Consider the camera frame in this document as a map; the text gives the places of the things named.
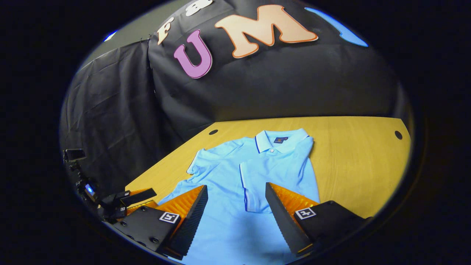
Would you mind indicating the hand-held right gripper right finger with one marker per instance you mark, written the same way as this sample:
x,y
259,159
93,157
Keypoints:
x,y
283,221

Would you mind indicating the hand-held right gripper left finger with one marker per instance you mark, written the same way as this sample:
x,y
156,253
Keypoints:
x,y
191,221

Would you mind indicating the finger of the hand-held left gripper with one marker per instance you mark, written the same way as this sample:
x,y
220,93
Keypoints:
x,y
141,197
137,191

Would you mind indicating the light blue T-shirt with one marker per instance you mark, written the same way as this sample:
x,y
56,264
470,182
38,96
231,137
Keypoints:
x,y
220,173

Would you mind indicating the black backdrop cloth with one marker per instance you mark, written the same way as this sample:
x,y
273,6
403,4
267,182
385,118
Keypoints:
x,y
257,88

